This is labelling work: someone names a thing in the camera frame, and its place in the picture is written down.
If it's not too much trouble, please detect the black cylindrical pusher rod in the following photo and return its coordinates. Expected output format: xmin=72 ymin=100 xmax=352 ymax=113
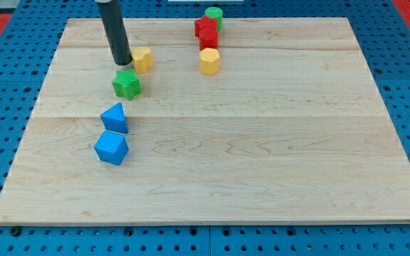
xmin=95 ymin=0 xmax=132 ymax=66

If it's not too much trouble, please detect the yellow heart block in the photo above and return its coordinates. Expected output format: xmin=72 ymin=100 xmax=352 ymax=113
xmin=132 ymin=46 xmax=154 ymax=74

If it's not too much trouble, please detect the green star block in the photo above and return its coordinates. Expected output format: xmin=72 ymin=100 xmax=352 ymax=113
xmin=112 ymin=69 xmax=142 ymax=101

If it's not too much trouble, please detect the red star block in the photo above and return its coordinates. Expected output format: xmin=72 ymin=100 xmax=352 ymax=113
xmin=194 ymin=15 xmax=217 ymax=38

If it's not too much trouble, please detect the red cylinder block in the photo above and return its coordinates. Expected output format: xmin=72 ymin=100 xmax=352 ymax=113
xmin=199 ymin=28 xmax=219 ymax=50

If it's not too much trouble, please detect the blue triangle block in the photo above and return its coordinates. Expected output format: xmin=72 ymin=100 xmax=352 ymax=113
xmin=100 ymin=102 xmax=129 ymax=134

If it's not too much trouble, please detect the green cylinder block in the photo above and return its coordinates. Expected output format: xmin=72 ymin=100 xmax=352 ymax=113
xmin=204 ymin=6 xmax=224 ymax=31

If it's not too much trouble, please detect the yellow hexagon block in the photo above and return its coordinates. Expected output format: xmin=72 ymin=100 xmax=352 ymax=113
xmin=199 ymin=48 xmax=220 ymax=75

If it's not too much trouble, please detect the blue cube block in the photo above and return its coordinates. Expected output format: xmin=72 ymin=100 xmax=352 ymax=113
xmin=94 ymin=131 xmax=129 ymax=166

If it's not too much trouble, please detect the wooden board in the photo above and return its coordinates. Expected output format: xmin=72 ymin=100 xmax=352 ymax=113
xmin=0 ymin=18 xmax=410 ymax=226

